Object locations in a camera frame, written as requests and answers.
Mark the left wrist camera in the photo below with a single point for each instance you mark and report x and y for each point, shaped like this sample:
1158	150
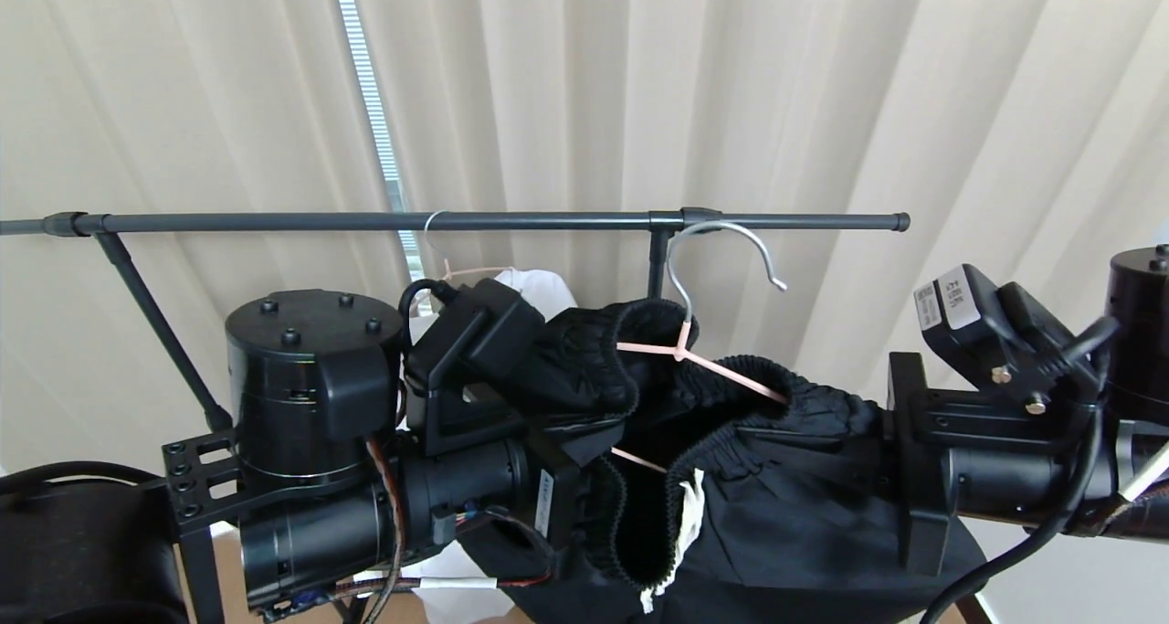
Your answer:
484	332

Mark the pink clothes hanger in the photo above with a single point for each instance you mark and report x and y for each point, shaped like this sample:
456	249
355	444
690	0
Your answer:
680	304
475	272

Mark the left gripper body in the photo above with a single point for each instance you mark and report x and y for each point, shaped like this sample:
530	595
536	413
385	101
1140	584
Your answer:
475	496

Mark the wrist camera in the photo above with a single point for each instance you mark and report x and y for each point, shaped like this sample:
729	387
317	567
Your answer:
968	322
484	332

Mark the beige curtain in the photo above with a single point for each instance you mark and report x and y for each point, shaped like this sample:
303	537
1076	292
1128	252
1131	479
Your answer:
685	85

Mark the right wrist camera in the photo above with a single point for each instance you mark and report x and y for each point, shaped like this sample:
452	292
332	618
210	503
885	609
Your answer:
968	322

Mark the black clothes rack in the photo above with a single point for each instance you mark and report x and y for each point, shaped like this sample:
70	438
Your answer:
274	222

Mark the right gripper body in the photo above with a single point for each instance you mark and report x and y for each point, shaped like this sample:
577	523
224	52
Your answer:
1005	469

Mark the white printed t-shirt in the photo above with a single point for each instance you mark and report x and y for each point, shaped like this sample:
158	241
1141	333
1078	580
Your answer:
539	286

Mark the black garment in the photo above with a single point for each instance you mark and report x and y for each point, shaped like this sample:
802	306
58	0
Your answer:
804	533

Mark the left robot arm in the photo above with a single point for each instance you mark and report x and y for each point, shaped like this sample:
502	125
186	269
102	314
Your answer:
310	377

